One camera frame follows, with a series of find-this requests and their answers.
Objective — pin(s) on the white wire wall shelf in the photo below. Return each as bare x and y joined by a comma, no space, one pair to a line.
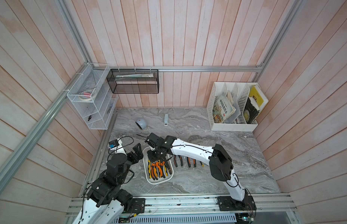
97,113

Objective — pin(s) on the orange black pliers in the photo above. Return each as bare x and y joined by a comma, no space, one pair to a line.
191,162

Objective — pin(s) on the black book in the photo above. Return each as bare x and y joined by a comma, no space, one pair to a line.
251,110

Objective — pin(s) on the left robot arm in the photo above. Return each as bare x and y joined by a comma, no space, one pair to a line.
106,200

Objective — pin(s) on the light blue round clock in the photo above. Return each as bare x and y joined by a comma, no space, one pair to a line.
142,124

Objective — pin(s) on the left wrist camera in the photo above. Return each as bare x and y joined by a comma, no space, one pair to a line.
116,146

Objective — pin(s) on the white file organizer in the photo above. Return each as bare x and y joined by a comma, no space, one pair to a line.
237,94

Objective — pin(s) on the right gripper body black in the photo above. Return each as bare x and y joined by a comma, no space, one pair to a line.
155,155

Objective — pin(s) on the black mesh wall basket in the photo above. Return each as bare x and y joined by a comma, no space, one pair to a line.
133,81

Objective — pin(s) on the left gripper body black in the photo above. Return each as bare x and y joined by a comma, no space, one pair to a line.
132,158

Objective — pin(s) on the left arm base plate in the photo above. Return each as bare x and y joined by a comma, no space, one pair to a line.
135,205

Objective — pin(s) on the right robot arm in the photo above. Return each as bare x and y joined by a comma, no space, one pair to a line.
219,161

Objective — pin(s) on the yellow book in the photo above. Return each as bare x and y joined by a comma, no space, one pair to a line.
257,94

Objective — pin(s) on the tape roll on shelf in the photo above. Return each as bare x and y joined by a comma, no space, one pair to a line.
87,95

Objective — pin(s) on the orange pliers in box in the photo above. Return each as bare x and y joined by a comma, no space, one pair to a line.
157,171

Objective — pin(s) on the illustrated history book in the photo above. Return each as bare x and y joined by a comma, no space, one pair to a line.
222,109

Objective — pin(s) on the white plastic storage box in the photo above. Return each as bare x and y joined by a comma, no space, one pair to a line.
167,166

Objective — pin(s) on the aluminium front rail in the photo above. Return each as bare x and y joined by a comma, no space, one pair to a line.
272,208

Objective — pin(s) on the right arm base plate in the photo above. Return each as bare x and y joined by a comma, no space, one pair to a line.
229,204

